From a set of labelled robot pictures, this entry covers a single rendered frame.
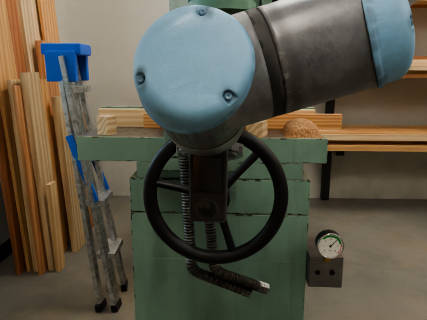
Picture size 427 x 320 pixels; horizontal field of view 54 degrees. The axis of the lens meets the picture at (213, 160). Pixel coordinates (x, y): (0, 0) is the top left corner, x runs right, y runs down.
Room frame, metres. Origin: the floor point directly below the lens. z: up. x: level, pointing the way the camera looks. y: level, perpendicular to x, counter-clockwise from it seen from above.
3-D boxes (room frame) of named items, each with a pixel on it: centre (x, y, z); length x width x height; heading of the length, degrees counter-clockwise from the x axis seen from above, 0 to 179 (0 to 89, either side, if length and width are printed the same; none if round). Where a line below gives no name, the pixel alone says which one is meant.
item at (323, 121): (1.13, -0.08, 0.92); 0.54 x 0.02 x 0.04; 87
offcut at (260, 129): (1.00, -0.10, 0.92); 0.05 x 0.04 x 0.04; 159
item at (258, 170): (1.08, -0.02, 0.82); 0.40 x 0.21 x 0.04; 87
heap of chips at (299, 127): (1.04, -0.22, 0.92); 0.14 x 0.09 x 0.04; 177
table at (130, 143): (1.03, 0.03, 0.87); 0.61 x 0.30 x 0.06; 87
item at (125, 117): (1.16, 0.02, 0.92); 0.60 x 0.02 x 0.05; 87
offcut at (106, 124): (1.03, 0.26, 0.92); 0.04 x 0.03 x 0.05; 59
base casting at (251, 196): (1.26, -0.03, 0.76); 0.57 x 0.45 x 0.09; 177
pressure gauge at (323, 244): (0.91, -0.27, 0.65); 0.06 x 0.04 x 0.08; 87
